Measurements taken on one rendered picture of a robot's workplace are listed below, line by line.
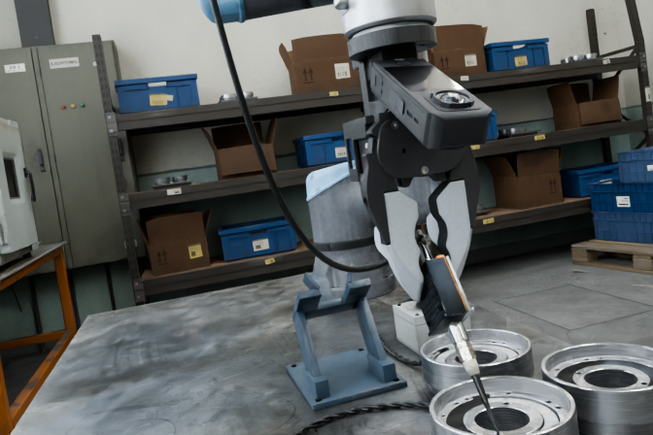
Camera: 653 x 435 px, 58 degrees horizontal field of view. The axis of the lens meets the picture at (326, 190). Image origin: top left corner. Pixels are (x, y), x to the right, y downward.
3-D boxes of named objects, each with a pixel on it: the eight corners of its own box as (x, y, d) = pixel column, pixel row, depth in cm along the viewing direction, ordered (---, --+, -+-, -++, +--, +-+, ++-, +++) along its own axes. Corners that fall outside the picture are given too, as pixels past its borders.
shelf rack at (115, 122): (422, 293, 414) (383, 10, 404) (142, 352, 367) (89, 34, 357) (393, 281, 469) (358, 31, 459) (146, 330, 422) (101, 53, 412)
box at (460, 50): (498, 72, 437) (491, 21, 436) (429, 79, 418) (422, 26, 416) (466, 82, 476) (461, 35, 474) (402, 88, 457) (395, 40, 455)
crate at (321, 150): (361, 159, 451) (358, 131, 450) (378, 157, 414) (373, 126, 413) (296, 169, 439) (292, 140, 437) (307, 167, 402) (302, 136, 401)
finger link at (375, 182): (417, 240, 47) (411, 132, 47) (426, 242, 46) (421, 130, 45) (361, 245, 46) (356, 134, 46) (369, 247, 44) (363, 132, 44)
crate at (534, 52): (522, 75, 486) (518, 49, 485) (552, 66, 450) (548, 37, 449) (466, 81, 471) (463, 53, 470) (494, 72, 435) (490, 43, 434)
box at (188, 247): (223, 264, 387) (214, 208, 385) (146, 279, 371) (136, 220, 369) (213, 257, 425) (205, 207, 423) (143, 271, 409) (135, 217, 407)
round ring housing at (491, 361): (559, 380, 56) (553, 338, 56) (491, 421, 50) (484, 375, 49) (470, 359, 64) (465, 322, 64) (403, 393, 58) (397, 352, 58)
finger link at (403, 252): (397, 289, 51) (393, 184, 51) (428, 304, 46) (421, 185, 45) (364, 293, 51) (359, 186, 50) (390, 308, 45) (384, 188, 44)
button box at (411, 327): (474, 342, 69) (468, 302, 69) (419, 355, 68) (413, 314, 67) (443, 325, 77) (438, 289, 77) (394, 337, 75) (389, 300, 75)
